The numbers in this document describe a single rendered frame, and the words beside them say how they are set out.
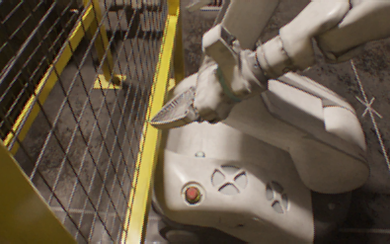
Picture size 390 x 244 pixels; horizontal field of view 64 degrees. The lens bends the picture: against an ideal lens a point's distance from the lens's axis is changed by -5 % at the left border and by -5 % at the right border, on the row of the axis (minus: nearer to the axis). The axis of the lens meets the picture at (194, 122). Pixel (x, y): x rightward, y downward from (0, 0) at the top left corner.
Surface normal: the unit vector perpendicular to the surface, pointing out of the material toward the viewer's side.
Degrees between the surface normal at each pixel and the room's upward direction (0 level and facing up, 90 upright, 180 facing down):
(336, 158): 86
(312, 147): 86
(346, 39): 97
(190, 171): 0
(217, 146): 0
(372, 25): 94
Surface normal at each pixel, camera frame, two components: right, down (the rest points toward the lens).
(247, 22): -0.14, 0.73
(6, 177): 1.00, 0.02
